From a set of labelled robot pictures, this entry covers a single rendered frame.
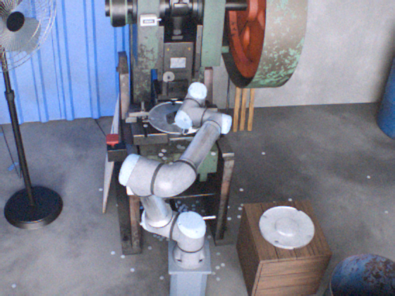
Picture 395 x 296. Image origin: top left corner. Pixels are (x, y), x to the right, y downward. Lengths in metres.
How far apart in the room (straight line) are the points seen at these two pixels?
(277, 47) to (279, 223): 0.93
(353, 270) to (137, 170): 1.21
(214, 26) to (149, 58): 0.33
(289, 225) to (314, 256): 0.22
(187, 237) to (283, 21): 0.96
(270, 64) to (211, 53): 0.33
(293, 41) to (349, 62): 2.22
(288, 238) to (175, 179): 0.96
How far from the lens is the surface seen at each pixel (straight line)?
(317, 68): 4.02
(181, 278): 2.08
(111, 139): 2.21
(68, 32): 3.43
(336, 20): 3.90
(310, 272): 2.43
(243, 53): 2.41
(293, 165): 3.40
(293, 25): 1.92
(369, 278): 2.36
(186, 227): 1.89
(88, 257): 2.68
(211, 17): 2.11
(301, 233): 2.39
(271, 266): 2.29
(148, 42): 2.10
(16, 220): 2.93
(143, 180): 1.56
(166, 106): 2.41
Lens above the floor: 2.05
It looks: 37 degrees down
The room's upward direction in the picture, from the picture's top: 4 degrees clockwise
